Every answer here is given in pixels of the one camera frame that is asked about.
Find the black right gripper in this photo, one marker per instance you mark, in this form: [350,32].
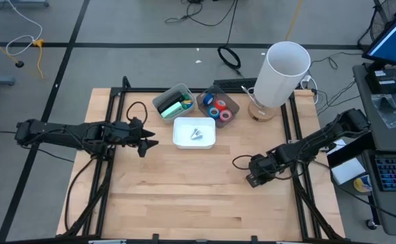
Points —
[262,167]

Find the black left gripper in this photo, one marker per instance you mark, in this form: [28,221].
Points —
[128,132]

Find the green mini stapler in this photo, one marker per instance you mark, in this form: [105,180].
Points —
[186,97]
[183,106]

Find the pink tape roll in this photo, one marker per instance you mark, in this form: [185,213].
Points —
[221,116]

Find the light blue tape roll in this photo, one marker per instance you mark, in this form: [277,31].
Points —
[210,112]

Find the dark blue tape roll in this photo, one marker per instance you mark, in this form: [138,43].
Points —
[205,99]

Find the red tape roll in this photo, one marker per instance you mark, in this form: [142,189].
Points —
[216,105]

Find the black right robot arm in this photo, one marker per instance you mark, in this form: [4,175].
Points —
[320,139]

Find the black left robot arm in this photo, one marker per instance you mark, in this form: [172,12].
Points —
[55,130]

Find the white plastic bin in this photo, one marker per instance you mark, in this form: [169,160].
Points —
[184,135]

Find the translucent light grey plastic bin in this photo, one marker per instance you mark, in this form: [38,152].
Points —
[157,101]

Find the white cardboard box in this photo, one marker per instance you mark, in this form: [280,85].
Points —
[347,171]

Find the smoky dark grey plastic bin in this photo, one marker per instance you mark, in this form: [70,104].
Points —
[218,92]

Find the black keyboard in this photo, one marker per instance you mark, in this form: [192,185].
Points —
[233,84]

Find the white power adapter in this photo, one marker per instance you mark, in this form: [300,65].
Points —
[307,79]

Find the yellow and blue roll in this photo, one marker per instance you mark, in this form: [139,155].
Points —
[362,184]

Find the grey side desk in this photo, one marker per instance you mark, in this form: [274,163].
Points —
[393,140]

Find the clear plastic bag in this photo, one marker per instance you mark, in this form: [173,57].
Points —
[388,112]

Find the black mini computer box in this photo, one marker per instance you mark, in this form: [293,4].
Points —
[384,81]

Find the computer monitor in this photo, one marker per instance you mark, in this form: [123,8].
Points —
[394,44]

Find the black floor fan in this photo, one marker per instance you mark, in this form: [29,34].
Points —
[384,17]

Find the black aluminium table frame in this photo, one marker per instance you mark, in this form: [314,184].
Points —
[140,90]

